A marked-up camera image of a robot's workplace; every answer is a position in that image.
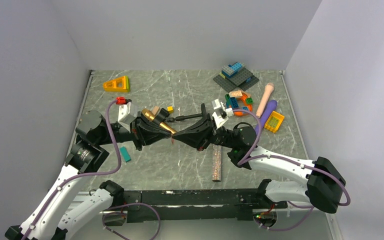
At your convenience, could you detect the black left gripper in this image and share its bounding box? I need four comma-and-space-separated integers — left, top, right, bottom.
97, 110, 172, 150

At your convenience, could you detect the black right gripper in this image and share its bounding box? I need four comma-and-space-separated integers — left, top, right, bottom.
172, 113, 238, 152

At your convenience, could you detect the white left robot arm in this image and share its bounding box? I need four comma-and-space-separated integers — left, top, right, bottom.
4, 105, 175, 240

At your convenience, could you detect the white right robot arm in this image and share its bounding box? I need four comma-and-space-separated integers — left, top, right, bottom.
173, 119, 351, 214

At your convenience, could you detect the gold microphone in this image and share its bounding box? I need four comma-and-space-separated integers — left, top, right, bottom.
141, 108, 177, 135

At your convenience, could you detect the black microphone stand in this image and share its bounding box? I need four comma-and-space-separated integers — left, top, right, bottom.
155, 103, 207, 123

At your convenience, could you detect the beige small wooden block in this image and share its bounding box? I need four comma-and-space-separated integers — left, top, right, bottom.
151, 106, 160, 115

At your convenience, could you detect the yellow small cube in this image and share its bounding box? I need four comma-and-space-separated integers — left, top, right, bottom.
167, 106, 174, 114

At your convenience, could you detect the teal small block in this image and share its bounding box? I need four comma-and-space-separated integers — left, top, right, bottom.
119, 146, 132, 163

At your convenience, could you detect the orange green triangular brick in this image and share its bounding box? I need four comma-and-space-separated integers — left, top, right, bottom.
102, 76, 131, 93

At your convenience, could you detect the grey baseplate brick stack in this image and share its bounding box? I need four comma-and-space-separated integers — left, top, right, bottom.
213, 62, 260, 92

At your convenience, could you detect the purple toy microphone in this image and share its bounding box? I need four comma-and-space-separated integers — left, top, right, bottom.
259, 99, 278, 131

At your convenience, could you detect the yellow orange window brick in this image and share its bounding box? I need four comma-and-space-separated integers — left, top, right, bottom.
264, 111, 285, 134

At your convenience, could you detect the pink toy microphone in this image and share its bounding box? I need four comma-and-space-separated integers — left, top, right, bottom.
255, 82, 275, 118

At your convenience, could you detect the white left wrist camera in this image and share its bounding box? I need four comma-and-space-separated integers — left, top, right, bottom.
117, 100, 140, 132

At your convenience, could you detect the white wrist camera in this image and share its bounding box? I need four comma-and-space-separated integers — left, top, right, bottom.
211, 99, 234, 129
117, 100, 140, 132

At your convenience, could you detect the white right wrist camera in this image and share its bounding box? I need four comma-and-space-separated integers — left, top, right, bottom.
211, 99, 234, 129

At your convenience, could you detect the orange ring brick assembly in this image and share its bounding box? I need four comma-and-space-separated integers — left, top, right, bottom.
225, 90, 254, 112

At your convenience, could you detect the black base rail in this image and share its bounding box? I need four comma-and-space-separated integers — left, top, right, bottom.
99, 180, 292, 224

